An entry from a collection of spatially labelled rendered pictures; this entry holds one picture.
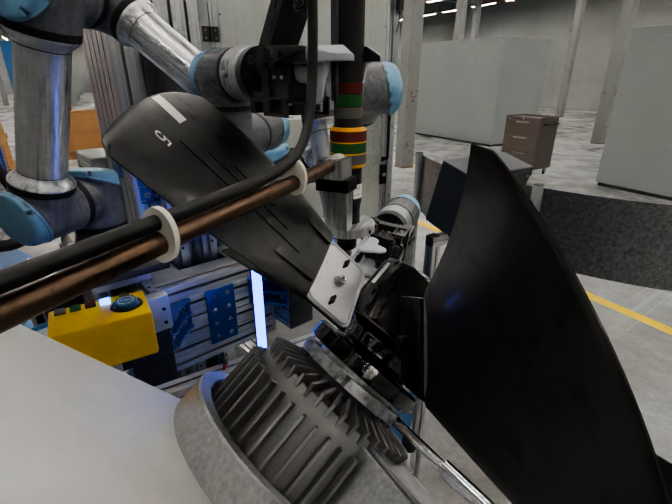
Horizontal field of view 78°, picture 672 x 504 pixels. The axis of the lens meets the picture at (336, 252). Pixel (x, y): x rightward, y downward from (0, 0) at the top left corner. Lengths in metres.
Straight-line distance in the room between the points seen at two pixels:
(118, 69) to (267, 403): 1.02
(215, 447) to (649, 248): 2.18
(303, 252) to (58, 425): 0.25
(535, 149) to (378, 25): 4.94
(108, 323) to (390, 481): 0.57
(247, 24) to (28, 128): 1.60
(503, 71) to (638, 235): 8.24
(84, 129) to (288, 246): 9.31
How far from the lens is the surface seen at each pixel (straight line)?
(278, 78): 0.56
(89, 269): 0.23
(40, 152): 0.96
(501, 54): 10.30
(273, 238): 0.42
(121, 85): 1.28
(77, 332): 0.83
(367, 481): 0.42
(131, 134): 0.38
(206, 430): 0.43
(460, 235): 0.27
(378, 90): 0.98
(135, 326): 0.84
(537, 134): 7.31
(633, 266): 2.41
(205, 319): 1.28
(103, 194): 1.09
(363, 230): 0.51
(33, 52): 0.91
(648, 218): 2.34
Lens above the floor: 1.46
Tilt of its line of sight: 23 degrees down
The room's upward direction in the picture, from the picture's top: straight up
